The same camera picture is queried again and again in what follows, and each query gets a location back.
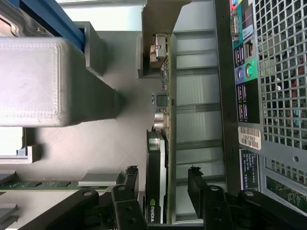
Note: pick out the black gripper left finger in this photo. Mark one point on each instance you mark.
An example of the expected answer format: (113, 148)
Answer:
(127, 206)

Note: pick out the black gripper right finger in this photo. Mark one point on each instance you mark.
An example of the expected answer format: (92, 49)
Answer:
(213, 208)

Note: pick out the grey parts rack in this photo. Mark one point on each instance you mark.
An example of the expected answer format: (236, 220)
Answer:
(100, 148)

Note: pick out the green RAM stick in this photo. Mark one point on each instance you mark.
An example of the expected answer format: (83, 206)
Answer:
(48, 185)

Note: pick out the open black PC case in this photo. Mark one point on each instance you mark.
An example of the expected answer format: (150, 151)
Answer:
(275, 148)

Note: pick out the blue plastic disk caddy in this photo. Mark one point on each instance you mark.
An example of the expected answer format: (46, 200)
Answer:
(60, 19)

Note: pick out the silver hard disk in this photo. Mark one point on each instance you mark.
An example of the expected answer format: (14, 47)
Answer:
(14, 21)

